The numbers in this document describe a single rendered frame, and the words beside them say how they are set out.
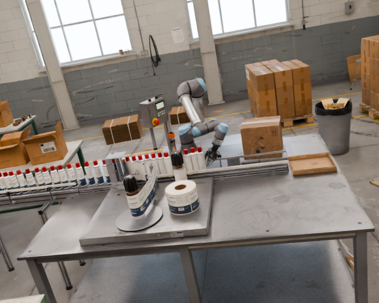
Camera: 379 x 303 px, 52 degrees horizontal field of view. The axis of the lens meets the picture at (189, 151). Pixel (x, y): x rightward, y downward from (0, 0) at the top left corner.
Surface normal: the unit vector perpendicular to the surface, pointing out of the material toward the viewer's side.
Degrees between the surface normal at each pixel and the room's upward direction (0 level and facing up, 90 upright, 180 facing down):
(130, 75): 90
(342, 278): 0
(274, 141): 90
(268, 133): 90
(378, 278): 0
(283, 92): 89
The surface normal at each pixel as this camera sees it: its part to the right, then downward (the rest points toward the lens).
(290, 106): 0.05, 0.30
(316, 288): -0.18, -0.92
